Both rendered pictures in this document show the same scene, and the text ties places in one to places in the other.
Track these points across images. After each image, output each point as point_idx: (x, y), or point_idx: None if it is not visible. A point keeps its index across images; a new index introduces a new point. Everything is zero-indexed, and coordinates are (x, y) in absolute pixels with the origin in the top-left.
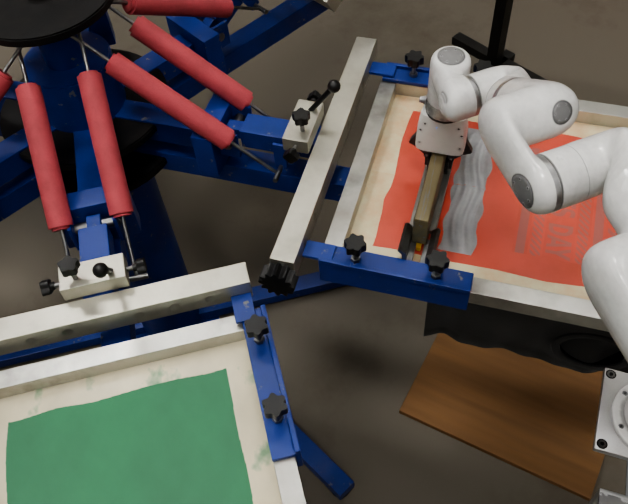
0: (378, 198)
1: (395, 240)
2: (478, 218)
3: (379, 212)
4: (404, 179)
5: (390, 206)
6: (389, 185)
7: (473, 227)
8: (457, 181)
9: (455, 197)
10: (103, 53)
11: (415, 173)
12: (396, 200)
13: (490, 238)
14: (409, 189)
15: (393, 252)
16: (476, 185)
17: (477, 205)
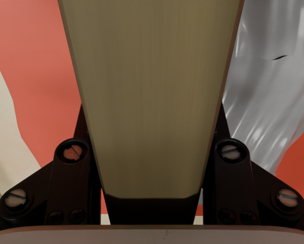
0: (6, 137)
1: (101, 203)
2: (289, 145)
3: (34, 166)
4: (37, 65)
5: (50, 150)
6: (5, 96)
7: (271, 170)
8: (235, 42)
9: (226, 104)
10: None
11: (62, 30)
12: (55, 134)
13: None
14: (73, 97)
15: (108, 217)
16: None
17: (295, 119)
